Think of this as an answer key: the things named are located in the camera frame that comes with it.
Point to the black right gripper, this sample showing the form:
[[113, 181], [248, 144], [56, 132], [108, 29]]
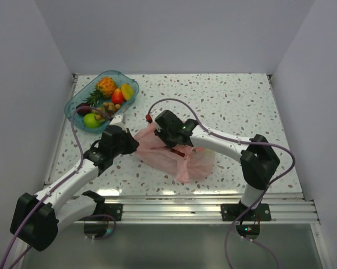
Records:
[[160, 133]]

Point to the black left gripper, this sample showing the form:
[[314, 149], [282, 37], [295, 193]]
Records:
[[133, 143]]

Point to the pink plastic bag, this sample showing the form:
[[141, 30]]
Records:
[[184, 162]]

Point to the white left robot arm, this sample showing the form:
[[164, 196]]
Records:
[[38, 218]]

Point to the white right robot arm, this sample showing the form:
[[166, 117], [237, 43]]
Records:
[[258, 160]]

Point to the red toy fruit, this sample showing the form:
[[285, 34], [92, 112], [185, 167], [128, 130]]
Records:
[[117, 97]]

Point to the teal plastic fruit tray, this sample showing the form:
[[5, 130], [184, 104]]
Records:
[[87, 93]]

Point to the brown toy longan bunch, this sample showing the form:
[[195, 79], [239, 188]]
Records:
[[106, 111]]

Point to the green toy apple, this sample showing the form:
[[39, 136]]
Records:
[[90, 121]]

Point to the orange yellow toy mango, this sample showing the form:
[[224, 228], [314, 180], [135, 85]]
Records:
[[127, 91]]

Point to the dark red toy plum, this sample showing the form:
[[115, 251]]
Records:
[[83, 109]]

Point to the toy pineapple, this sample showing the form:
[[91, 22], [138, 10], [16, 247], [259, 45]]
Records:
[[104, 89]]

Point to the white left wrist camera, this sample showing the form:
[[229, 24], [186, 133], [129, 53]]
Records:
[[118, 120]]

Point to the aluminium mounting rail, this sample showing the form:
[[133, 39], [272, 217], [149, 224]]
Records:
[[205, 209]]

